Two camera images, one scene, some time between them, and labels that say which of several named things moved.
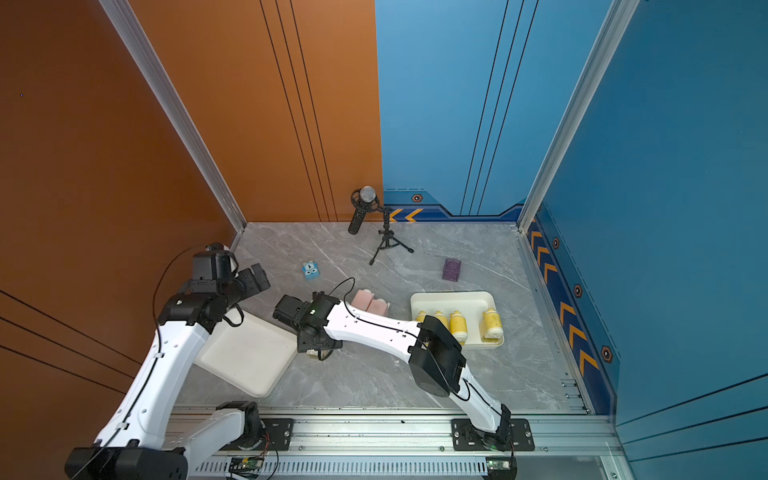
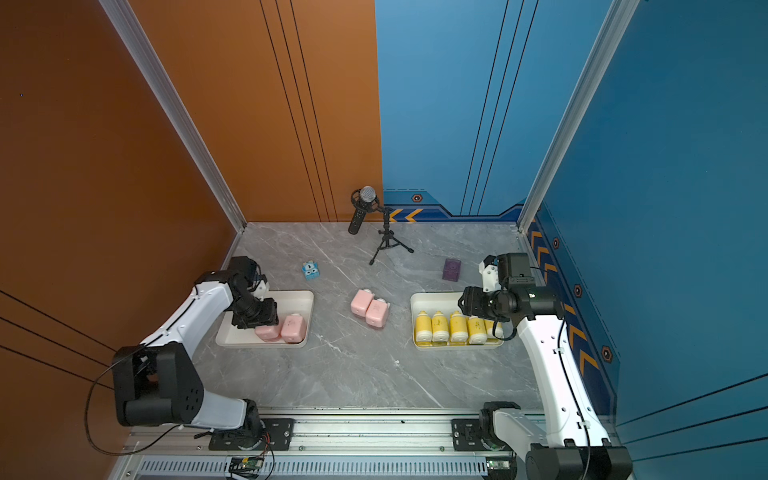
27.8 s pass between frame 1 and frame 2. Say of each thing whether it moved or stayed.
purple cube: stayed
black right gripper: moved
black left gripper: moved
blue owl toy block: stayed
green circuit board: stayed
